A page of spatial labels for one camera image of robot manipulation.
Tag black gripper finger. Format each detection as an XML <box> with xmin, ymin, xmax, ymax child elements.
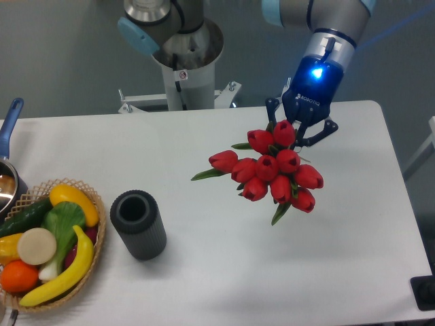
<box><xmin>265</xmin><ymin>97</ymin><xmax>287</xmax><ymax>125</ymax></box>
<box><xmin>292</xmin><ymin>118</ymin><xmax>338</xmax><ymax>149</ymax></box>

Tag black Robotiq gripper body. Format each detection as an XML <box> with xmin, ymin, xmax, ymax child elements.
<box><xmin>282</xmin><ymin>56</ymin><xmax>344</xmax><ymax>127</ymax></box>

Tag red tulip bouquet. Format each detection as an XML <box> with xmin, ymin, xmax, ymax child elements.
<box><xmin>192</xmin><ymin>120</ymin><xmax>324</xmax><ymax>225</ymax></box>

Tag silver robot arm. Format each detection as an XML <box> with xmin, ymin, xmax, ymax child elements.
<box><xmin>118</xmin><ymin>1</ymin><xmax>375</xmax><ymax>147</ymax></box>

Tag dark grey ribbed vase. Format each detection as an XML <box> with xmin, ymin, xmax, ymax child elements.
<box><xmin>109</xmin><ymin>189</ymin><xmax>167</xmax><ymax>260</ymax></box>

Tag black device at table edge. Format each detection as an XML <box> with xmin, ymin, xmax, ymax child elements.
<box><xmin>410</xmin><ymin>275</ymin><xmax>434</xmax><ymax>311</ymax></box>

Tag red purple vegetable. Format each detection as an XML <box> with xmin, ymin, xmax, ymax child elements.
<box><xmin>63</xmin><ymin>225</ymin><xmax>99</xmax><ymax>270</ymax></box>

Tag yellow squash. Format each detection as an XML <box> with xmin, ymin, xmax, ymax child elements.
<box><xmin>49</xmin><ymin>183</ymin><xmax>99</xmax><ymax>228</ymax></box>

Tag green bok choy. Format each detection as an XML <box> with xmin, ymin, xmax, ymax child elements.
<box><xmin>39</xmin><ymin>201</ymin><xmax>86</xmax><ymax>283</ymax></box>

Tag woven wicker basket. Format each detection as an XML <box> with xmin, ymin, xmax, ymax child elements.
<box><xmin>1</xmin><ymin>178</ymin><xmax>106</xmax><ymax>312</ymax></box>

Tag yellow banana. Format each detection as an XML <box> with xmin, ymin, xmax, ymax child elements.
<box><xmin>19</xmin><ymin>225</ymin><xmax>94</xmax><ymax>307</ymax></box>

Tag green cucumber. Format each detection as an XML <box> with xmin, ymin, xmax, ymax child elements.
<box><xmin>1</xmin><ymin>198</ymin><xmax>53</xmax><ymax>237</ymax></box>

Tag beige round disc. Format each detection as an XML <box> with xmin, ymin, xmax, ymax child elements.
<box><xmin>17</xmin><ymin>228</ymin><xmax>57</xmax><ymax>266</ymax></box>

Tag yellow bell pepper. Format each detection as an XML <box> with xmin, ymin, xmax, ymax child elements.
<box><xmin>0</xmin><ymin>233</ymin><xmax>22</xmax><ymax>266</ymax></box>

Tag orange fruit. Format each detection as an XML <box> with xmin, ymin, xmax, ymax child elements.
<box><xmin>1</xmin><ymin>260</ymin><xmax>39</xmax><ymax>293</ymax></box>

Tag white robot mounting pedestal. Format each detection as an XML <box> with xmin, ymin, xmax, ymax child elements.
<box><xmin>118</xmin><ymin>63</ymin><xmax>242</xmax><ymax>113</ymax></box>

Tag blue handled saucepan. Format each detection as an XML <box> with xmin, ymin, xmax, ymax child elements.
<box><xmin>1</xmin><ymin>98</ymin><xmax>28</xmax><ymax>223</ymax></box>

